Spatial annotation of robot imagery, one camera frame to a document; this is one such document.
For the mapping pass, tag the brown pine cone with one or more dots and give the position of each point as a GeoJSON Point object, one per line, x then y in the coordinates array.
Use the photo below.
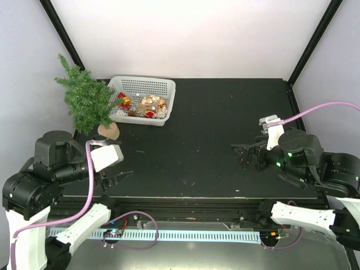
{"type": "Point", "coordinates": [132, 113]}

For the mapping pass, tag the white plastic basket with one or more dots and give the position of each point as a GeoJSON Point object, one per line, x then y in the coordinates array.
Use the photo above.
{"type": "Point", "coordinates": [136, 88]}

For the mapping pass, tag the red gold gift ornament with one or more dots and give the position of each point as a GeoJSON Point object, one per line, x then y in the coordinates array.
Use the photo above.
{"type": "Point", "coordinates": [124, 102]}

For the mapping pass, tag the left black frame post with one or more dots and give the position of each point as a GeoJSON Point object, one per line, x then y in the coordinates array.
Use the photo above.
{"type": "Point", "coordinates": [61, 31]}

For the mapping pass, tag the white slotted cable duct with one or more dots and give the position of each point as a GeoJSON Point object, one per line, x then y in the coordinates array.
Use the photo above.
{"type": "Point", "coordinates": [247, 237]}

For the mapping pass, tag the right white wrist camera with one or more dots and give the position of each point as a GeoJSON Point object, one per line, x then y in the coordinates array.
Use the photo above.
{"type": "Point", "coordinates": [273, 127]}

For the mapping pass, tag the circuit board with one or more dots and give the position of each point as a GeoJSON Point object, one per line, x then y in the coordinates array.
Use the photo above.
{"type": "Point", "coordinates": [116, 233]}
{"type": "Point", "coordinates": [276, 235]}

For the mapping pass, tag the red santa ornament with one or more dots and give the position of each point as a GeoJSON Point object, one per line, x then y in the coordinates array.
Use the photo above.
{"type": "Point", "coordinates": [150, 114]}

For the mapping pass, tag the beige burlap sack ornament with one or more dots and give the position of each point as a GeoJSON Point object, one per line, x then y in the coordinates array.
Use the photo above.
{"type": "Point", "coordinates": [151, 103]}

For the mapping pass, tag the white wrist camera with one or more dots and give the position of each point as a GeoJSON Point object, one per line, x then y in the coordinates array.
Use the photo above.
{"type": "Point", "coordinates": [106, 156]}
{"type": "Point", "coordinates": [273, 127]}

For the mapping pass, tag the white snowflake ornament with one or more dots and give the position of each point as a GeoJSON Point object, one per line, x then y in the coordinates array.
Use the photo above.
{"type": "Point", "coordinates": [161, 113]}

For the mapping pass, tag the right black frame post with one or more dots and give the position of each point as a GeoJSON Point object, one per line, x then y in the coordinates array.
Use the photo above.
{"type": "Point", "coordinates": [318, 33]}

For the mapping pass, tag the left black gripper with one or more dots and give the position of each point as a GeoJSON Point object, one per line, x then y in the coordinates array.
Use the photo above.
{"type": "Point", "coordinates": [100, 178]}

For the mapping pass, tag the small green christmas tree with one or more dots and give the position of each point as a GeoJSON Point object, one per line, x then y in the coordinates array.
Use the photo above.
{"type": "Point", "coordinates": [88, 100]}

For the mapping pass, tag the silver star ornament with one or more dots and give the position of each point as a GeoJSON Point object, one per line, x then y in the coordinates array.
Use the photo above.
{"type": "Point", "coordinates": [121, 112]}

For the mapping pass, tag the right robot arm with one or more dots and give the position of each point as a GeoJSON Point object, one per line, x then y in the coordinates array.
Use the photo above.
{"type": "Point", "coordinates": [302, 162]}

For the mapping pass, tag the right circuit board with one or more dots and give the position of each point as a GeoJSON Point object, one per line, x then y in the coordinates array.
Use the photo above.
{"type": "Point", "coordinates": [276, 235]}

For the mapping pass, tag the black frame post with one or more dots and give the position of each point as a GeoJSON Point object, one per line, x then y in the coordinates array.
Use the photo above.
{"type": "Point", "coordinates": [61, 31]}
{"type": "Point", "coordinates": [318, 33]}

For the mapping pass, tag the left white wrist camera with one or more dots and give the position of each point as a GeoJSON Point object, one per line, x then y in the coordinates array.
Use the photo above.
{"type": "Point", "coordinates": [106, 156]}

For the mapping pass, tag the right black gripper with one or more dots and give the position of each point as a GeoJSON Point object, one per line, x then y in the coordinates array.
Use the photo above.
{"type": "Point", "coordinates": [246, 150]}

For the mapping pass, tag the left circuit board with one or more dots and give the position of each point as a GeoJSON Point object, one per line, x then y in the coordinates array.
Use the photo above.
{"type": "Point", "coordinates": [116, 233]}

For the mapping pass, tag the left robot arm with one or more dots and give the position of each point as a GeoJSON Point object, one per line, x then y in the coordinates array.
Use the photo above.
{"type": "Point", "coordinates": [36, 242]}

